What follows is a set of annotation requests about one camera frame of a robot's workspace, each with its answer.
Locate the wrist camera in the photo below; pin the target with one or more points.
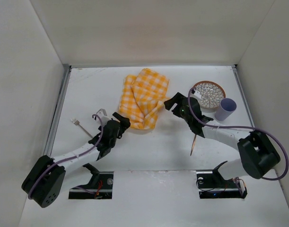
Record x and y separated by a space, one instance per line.
196 93
101 114

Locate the left aluminium rail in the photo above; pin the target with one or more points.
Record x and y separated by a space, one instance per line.
48 146

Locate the lilac cup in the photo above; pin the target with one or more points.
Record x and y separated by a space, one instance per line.
226 107

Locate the floral patterned plate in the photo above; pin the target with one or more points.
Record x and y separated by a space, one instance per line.
211 94

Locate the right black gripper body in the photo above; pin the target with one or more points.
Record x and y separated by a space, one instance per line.
178 104

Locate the yellow checkered cloth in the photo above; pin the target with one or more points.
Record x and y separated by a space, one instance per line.
143 97

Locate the silver copper fork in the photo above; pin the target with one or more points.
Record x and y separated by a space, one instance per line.
77 123

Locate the right aluminium rail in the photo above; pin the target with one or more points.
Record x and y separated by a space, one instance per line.
234 69

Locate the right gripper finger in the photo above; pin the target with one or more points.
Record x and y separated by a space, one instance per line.
175 102
178 111

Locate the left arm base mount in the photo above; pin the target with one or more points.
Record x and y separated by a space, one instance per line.
98 187

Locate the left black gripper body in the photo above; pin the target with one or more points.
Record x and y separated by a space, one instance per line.
120 121

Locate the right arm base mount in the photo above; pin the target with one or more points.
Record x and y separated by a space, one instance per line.
212 185

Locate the copper spoon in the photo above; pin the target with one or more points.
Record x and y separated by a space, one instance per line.
193 144

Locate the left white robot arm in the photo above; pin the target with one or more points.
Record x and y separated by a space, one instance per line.
52 175

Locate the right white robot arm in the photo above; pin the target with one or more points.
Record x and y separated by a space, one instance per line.
257 154

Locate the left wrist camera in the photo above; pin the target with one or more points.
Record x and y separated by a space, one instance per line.
101 114

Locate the aluminium rail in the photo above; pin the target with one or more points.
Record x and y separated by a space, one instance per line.
234 69
48 146

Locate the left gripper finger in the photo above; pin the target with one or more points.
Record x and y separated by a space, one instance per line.
124 121
101 116

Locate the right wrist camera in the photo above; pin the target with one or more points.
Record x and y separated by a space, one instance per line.
196 93

